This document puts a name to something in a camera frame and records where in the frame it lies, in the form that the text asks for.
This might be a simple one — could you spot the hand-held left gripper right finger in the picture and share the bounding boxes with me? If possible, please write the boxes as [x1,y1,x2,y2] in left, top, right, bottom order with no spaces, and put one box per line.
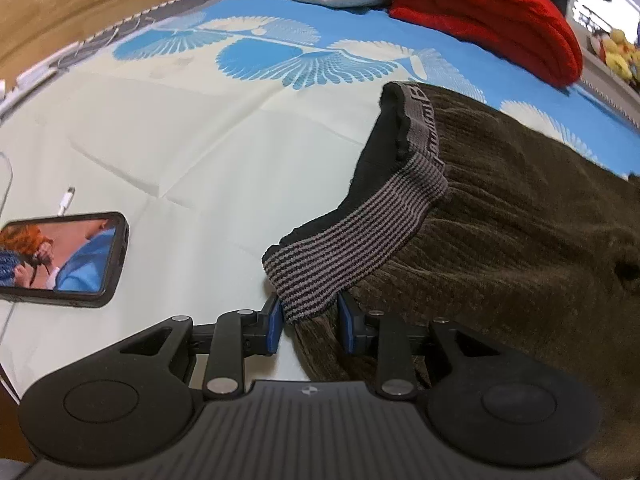
[336,292,507,401]

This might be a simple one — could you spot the red folded blanket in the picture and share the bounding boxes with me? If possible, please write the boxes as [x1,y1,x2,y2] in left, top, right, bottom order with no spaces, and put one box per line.
[389,0,585,88]

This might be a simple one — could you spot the white charger plug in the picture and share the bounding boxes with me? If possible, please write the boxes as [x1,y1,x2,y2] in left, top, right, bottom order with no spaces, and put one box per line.
[15,62,57,89]

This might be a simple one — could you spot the black window railing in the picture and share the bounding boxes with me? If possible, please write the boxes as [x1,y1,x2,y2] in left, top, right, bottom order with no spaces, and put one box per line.
[572,0,617,28]

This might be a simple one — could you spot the black smartphone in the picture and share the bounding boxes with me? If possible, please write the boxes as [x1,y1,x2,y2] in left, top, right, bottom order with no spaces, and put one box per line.
[0,211,130,309]

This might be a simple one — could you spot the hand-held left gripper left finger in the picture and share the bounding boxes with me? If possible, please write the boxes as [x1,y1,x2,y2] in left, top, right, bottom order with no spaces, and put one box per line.
[116,294,286,401]

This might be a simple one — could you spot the white charging cable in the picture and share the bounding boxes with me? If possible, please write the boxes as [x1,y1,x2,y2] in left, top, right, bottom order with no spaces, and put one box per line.
[0,152,77,401]

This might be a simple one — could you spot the brown corduroy pants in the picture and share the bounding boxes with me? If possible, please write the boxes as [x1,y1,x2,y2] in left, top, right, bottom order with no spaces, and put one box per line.
[262,81,640,466]

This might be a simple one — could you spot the pile of plush toys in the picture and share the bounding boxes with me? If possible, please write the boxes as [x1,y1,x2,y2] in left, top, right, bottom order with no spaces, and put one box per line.
[590,27,640,83]

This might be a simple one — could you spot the person's left leg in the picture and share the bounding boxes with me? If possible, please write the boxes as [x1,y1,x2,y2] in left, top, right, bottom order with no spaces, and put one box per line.
[0,455,32,480]

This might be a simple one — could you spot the wooden bed frame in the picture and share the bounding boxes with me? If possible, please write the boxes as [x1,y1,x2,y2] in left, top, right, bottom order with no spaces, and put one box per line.
[0,0,226,80]

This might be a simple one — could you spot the blue cream printed bedsheet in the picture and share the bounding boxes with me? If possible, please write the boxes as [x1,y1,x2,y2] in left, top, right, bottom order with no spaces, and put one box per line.
[0,0,640,411]

